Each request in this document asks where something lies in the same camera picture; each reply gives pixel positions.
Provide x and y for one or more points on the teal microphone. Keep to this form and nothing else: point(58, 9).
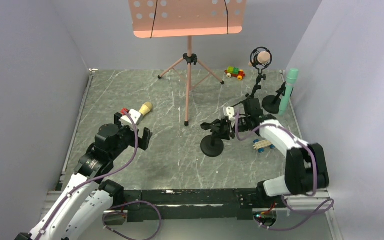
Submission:
point(289, 80)

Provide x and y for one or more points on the pink microphone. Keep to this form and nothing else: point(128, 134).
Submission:
point(259, 58)

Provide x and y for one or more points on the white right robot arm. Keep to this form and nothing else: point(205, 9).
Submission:
point(305, 164)

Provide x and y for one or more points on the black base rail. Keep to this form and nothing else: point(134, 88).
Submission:
point(188, 204)

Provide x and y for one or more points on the yellow microphone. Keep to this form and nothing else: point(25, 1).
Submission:
point(146, 108)

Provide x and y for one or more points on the black round-base mic stand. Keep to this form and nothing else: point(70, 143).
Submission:
point(209, 146)
point(272, 103)

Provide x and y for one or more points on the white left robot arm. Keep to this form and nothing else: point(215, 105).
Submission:
point(89, 193)

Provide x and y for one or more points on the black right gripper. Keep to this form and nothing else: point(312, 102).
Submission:
point(227, 126)

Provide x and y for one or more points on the colourful toy block train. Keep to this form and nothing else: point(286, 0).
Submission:
point(234, 72)

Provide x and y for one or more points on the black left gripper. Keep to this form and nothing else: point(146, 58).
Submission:
point(131, 129)

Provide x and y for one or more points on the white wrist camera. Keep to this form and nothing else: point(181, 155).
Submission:
point(130, 117)
point(229, 113)

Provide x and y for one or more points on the pink music stand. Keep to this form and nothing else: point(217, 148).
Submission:
point(187, 18)

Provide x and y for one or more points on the black tripod microphone stand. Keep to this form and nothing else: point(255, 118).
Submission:
point(260, 75)

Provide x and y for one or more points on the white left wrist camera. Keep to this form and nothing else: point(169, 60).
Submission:
point(130, 117)

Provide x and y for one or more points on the white blue toy block car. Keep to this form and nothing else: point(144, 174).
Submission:
point(261, 145)

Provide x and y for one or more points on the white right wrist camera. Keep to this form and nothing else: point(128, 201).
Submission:
point(229, 113)

